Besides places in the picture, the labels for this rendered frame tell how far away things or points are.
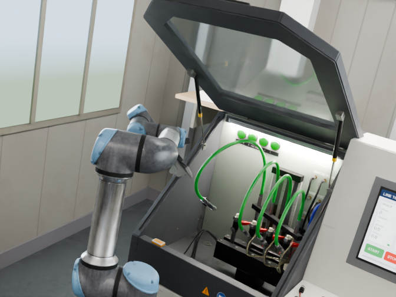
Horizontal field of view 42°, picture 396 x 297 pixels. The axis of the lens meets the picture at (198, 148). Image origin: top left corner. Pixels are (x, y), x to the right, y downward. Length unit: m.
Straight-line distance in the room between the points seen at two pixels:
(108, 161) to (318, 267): 0.99
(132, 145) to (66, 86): 2.16
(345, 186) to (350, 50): 2.26
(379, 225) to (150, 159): 0.95
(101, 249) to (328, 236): 0.92
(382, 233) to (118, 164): 1.04
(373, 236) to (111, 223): 1.00
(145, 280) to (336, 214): 0.84
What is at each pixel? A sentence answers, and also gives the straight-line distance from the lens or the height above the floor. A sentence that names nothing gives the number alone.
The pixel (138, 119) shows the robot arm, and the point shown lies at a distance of 1.95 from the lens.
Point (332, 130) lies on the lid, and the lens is 2.15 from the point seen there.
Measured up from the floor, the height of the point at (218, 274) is 0.95.
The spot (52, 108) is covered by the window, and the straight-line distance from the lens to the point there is 3.58.
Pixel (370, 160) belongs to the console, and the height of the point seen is 1.49.
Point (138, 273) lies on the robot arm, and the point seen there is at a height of 1.13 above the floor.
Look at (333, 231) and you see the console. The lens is 2.10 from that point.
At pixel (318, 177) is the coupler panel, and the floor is 1.30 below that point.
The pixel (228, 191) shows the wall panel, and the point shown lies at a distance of 2.57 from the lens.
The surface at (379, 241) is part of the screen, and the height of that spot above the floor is 1.23.
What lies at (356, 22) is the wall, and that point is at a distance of 4.22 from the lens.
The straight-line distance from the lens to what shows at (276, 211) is 2.46.
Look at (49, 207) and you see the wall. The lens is 3.92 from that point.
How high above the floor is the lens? 1.96
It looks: 16 degrees down
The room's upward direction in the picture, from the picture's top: 11 degrees clockwise
